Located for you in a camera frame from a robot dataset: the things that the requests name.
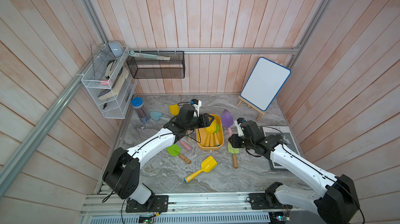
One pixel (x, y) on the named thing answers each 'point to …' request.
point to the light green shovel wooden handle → (234, 151)
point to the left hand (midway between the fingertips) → (210, 121)
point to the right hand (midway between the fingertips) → (229, 138)
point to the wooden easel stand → (252, 107)
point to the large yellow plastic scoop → (207, 165)
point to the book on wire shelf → (115, 89)
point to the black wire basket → (142, 67)
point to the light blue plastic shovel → (155, 115)
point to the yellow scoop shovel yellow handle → (213, 125)
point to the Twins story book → (285, 131)
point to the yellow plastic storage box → (201, 135)
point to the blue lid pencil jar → (137, 103)
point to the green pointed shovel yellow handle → (215, 135)
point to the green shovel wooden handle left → (174, 150)
